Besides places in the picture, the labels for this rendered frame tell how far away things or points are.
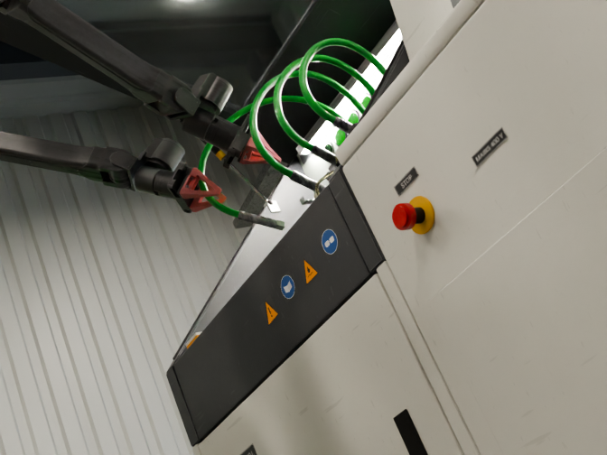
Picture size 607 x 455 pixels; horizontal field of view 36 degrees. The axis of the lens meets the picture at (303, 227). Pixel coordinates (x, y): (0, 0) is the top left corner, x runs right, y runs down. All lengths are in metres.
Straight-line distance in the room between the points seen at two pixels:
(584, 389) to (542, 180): 0.24
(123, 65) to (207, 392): 0.63
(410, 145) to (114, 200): 8.36
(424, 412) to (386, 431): 0.09
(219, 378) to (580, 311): 0.81
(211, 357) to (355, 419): 0.41
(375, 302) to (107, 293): 7.73
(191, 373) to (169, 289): 7.35
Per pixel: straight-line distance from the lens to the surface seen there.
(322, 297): 1.43
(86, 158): 2.02
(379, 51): 2.08
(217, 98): 1.86
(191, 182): 1.91
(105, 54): 1.75
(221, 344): 1.70
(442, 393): 1.27
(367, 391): 1.38
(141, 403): 8.61
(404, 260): 1.29
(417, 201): 1.25
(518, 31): 1.15
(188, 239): 9.54
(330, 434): 1.47
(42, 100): 9.82
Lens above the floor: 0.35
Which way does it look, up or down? 24 degrees up
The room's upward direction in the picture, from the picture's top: 24 degrees counter-clockwise
